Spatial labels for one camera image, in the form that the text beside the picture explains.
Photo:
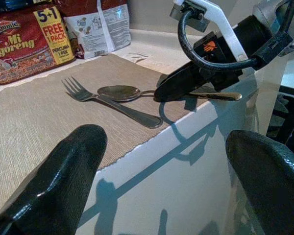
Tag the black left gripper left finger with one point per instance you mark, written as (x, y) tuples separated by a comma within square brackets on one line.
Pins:
[(63, 171)]

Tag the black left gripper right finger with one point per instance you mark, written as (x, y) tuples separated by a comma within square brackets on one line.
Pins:
[(272, 181)]

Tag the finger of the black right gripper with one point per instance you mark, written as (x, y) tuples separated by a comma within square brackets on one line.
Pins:
[(178, 84)]

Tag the steel spoon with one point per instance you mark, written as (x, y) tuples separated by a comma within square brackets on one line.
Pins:
[(118, 93)]

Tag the steel fork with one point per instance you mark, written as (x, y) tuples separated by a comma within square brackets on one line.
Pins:
[(127, 111)]

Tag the beige woven placemat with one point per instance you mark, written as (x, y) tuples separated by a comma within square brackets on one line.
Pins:
[(39, 115)]

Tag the black chair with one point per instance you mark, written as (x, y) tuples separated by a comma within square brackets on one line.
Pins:
[(287, 117)]

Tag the red and white food pack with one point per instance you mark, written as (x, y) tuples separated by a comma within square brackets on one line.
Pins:
[(100, 27)]

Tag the red Mi goreng noodle pack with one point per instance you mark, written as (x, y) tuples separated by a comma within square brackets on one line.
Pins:
[(19, 49)]

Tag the blue snack pack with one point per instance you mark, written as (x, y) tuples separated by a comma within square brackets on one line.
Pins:
[(5, 3)]

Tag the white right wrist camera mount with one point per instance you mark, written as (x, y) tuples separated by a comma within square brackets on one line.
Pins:
[(223, 22)]

